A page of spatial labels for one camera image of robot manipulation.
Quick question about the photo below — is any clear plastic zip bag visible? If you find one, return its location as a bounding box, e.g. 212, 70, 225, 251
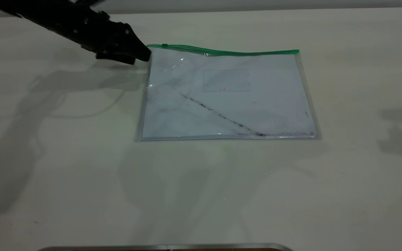
135, 44, 322, 142

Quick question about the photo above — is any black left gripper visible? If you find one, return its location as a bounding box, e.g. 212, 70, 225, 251
60, 6, 152, 65

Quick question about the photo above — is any metal rim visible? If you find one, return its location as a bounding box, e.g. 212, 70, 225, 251
37, 243, 294, 251

